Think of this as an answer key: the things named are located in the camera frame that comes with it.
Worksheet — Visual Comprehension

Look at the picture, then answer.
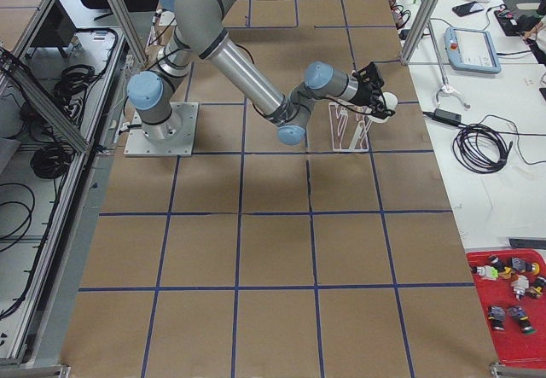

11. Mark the cream white ikea cup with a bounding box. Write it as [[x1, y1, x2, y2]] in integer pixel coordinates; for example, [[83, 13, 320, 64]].
[[369, 92, 398, 124]]

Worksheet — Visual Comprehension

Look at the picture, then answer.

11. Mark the blue teach pendant tablet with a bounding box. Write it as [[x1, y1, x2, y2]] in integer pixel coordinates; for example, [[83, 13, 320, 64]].
[[444, 26, 501, 74]]

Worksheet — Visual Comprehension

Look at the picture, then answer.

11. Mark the black smartphone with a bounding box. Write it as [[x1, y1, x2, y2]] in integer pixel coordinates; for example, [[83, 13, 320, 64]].
[[452, 2, 485, 17]]

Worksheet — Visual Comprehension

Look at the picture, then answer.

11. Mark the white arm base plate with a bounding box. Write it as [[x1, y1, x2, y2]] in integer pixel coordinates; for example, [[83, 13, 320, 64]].
[[125, 102, 200, 157]]

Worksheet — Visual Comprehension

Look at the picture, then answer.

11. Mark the coiled black cable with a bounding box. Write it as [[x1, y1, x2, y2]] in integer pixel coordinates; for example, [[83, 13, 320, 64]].
[[452, 122, 513, 175]]

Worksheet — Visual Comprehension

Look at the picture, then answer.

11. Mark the black power adapter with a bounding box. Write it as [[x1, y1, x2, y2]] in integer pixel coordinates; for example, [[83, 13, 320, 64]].
[[433, 108, 462, 126]]

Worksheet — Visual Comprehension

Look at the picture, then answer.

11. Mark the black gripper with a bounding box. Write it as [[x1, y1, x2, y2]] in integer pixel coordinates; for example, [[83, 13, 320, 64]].
[[351, 62, 385, 108]]

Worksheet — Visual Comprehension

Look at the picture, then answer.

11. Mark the white wire cup rack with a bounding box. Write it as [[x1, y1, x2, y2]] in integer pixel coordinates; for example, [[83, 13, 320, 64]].
[[328, 102, 372, 153]]

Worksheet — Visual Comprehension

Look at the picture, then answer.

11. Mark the aluminium frame post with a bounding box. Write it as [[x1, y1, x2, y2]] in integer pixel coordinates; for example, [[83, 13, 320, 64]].
[[400, 0, 439, 65]]

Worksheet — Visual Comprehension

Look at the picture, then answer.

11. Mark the red parts tray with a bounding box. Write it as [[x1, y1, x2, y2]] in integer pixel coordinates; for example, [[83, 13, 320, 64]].
[[467, 249, 545, 369]]

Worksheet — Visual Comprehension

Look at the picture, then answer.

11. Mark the green handled reacher grabber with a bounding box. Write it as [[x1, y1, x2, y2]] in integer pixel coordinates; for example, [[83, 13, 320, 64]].
[[409, 0, 472, 110]]

